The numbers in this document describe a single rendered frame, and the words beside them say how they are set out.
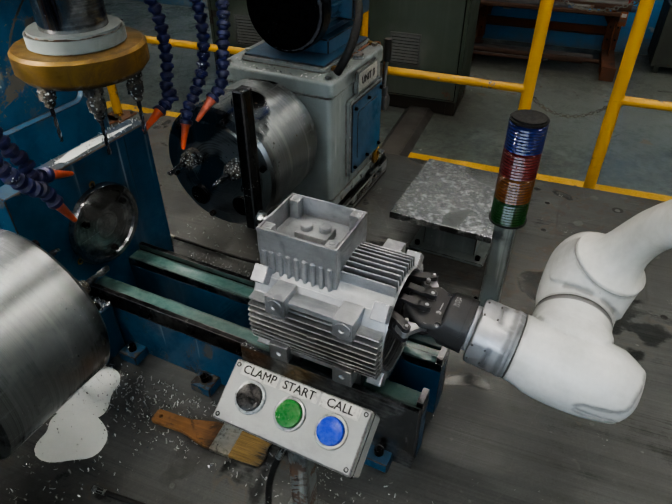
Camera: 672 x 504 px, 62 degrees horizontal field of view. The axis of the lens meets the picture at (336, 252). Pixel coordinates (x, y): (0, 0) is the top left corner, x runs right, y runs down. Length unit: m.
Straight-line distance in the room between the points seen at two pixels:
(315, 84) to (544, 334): 0.70
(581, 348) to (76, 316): 0.62
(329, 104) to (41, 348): 0.73
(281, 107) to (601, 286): 0.66
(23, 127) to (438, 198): 0.81
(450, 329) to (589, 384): 0.17
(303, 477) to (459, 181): 0.82
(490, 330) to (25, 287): 0.56
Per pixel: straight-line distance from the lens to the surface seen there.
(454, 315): 0.73
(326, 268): 0.73
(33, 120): 1.10
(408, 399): 0.83
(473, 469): 0.93
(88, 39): 0.83
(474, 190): 1.31
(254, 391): 0.64
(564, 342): 0.74
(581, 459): 0.99
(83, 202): 1.01
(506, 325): 0.73
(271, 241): 0.75
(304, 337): 0.77
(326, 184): 1.28
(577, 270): 0.81
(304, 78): 1.21
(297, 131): 1.13
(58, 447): 1.02
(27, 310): 0.75
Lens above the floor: 1.57
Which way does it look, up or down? 37 degrees down
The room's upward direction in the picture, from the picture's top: straight up
